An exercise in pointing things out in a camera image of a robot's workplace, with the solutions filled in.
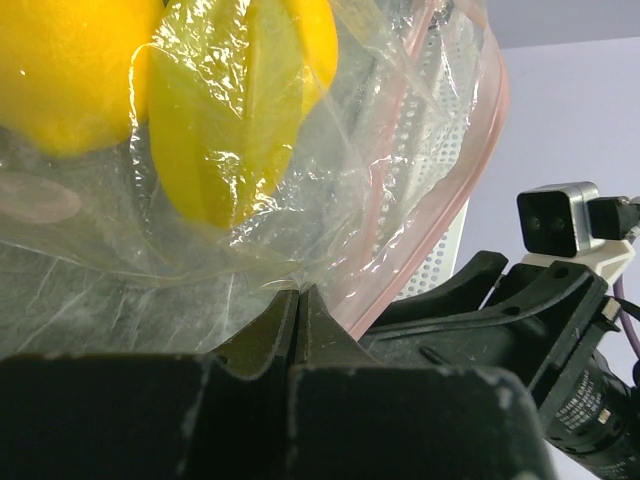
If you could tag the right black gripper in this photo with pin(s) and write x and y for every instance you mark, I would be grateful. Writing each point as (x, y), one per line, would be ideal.
(542, 324)

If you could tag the yellow banana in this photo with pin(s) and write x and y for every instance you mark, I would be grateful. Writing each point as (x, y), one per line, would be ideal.
(317, 33)

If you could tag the round yellow orange fruit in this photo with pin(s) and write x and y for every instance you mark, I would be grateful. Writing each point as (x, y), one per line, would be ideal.
(74, 74)

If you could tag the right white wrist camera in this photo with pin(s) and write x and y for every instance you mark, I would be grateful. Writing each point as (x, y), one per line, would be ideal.
(573, 222)

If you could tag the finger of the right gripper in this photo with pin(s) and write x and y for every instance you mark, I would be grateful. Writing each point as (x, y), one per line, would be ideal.
(464, 292)

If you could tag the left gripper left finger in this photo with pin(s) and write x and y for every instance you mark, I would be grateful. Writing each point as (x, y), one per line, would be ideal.
(217, 415)

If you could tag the clear zip top bag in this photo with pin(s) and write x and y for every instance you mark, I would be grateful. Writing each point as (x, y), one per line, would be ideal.
(96, 258)

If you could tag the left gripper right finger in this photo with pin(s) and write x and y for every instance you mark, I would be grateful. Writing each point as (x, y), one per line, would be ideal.
(351, 417)

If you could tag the yellow star fruit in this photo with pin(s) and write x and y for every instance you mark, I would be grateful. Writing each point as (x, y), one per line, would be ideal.
(224, 105)

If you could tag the white perforated plastic basket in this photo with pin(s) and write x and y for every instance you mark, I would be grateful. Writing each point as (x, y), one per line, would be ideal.
(420, 152)

